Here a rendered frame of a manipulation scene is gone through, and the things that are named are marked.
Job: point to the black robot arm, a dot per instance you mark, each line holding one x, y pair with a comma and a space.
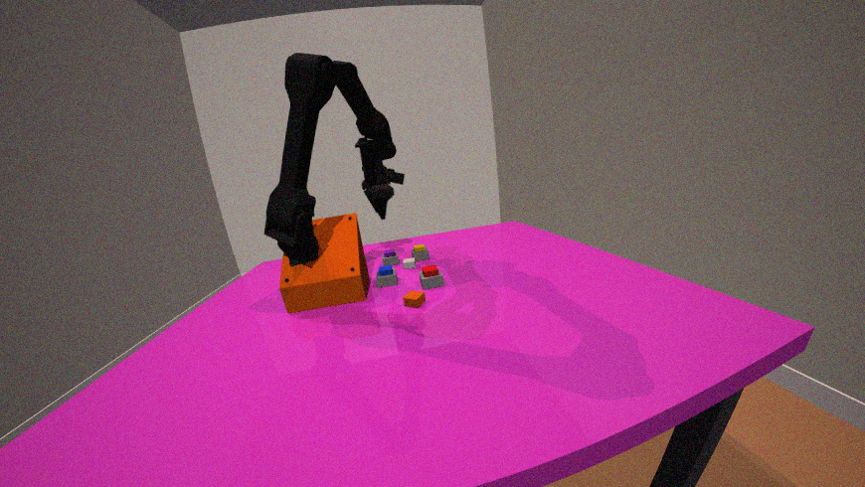
309, 82

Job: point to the yellow button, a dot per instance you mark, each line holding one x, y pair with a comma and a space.
420, 252

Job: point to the blue button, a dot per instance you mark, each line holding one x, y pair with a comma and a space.
386, 276

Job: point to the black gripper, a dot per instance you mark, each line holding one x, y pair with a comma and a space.
377, 191

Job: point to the red button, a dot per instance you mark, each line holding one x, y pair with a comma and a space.
431, 277

